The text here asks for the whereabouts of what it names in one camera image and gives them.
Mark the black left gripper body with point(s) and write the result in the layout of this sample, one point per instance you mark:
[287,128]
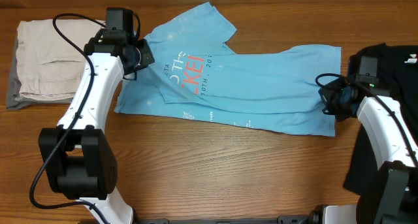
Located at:
[143,55]

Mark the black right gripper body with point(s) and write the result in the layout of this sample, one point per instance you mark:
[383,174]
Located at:
[332,95]

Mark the light blue printed t-shirt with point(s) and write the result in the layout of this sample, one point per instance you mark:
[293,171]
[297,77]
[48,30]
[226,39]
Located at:
[196,76]

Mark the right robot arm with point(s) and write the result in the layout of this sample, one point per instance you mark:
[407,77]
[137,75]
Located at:
[390,194]

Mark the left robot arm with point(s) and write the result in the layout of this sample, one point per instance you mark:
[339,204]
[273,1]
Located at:
[79,167]

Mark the black t-shirt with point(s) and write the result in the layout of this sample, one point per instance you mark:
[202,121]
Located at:
[401,78]

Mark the folded beige trousers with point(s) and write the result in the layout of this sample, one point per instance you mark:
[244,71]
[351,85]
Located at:
[48,67]

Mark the folded grey garment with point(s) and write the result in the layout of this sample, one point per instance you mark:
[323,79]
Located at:
[13,99]

